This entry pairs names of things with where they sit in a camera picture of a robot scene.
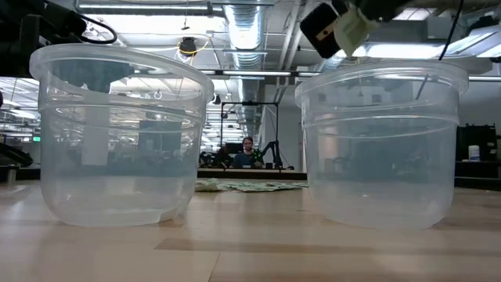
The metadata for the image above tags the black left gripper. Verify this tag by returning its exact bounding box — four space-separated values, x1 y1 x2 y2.
50 60 136 94

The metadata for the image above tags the green stevia sweetener packet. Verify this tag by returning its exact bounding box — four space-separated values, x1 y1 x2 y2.
334 4 380 59
194 178 222 193
276 180 309 189
234 183 275 193

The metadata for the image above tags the left clear plastic cup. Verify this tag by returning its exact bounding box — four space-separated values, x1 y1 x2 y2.
29 42 215 228

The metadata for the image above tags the clear plastic cup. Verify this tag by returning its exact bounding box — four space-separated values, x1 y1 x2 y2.
294 59 470 230
29 42 215 228

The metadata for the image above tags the long ceiling light strip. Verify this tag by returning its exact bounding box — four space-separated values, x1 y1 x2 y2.
199 70 293 78

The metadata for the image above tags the black shelf unit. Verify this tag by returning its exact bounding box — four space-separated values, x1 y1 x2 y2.
456 123 500 162

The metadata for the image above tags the person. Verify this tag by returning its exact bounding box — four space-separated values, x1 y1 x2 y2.
230 136 264 169

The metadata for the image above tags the right clear plastic cup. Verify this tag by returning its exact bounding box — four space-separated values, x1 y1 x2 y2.
294 59 470 230

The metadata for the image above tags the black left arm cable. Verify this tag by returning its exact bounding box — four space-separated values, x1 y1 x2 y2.
76 13 118 45

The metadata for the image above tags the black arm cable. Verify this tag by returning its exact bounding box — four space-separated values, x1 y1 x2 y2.
76 13 118 45
438 0 465 62

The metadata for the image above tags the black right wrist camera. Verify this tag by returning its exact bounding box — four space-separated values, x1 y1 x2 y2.
299 2 342 60

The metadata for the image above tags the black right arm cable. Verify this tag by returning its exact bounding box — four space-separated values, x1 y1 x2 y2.
438 0 465 62

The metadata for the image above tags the black ceiling-mounted camera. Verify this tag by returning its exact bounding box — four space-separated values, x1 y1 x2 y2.
178 36 199 58

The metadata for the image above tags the silver ceiling air duct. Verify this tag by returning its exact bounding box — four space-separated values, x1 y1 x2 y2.
223 0 271 114

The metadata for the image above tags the black background stand frame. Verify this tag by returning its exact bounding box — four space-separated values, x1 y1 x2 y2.
219 100 280 170

